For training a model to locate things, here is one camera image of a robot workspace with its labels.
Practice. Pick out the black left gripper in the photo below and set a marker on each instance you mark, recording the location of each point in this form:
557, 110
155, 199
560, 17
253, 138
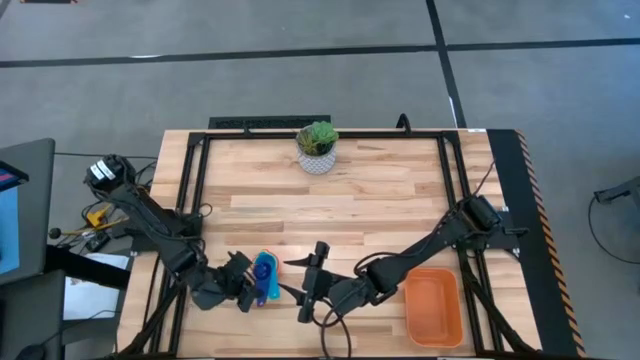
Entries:
232, 282

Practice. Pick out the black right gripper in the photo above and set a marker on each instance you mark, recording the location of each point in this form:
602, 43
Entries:
325, 289

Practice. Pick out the purple measuring cup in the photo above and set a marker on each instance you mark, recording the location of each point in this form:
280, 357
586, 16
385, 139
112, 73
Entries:
261, 280

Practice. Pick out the teal measuring cup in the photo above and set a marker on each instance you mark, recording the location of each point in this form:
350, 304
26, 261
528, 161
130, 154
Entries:
274, 287

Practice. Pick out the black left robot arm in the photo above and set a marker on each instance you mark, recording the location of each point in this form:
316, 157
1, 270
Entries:
150, 220

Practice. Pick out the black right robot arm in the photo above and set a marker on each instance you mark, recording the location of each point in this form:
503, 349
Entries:
425, 250

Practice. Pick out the orange plastic basket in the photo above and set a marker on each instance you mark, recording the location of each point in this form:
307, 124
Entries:
432, 307

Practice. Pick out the white triangle-patterned plant pot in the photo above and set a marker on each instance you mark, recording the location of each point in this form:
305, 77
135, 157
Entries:
316, 164

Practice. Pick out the green artificial succulent plant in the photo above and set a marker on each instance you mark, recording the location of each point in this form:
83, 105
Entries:
317, 137

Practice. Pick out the black floor mat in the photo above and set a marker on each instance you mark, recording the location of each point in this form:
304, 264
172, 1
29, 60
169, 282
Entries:
270, 122

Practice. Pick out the yellow hand tool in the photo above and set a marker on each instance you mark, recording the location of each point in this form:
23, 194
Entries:
97, 216

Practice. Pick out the black curved clamp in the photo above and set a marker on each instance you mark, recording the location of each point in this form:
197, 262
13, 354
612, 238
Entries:
404, 122

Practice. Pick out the black hazard-striped mat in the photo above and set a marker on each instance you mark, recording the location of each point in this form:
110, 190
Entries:
510, 175

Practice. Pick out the blue desk mat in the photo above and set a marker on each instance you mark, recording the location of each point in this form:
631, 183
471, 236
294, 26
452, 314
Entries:
9, 230

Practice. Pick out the dark laptop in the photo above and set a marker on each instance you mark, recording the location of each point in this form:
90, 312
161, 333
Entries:
10, 175

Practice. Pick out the black stand foot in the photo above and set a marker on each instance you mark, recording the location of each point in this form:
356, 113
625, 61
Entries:
620, 192

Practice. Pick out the black aluminium table frame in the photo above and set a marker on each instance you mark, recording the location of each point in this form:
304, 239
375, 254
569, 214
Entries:
375, 135

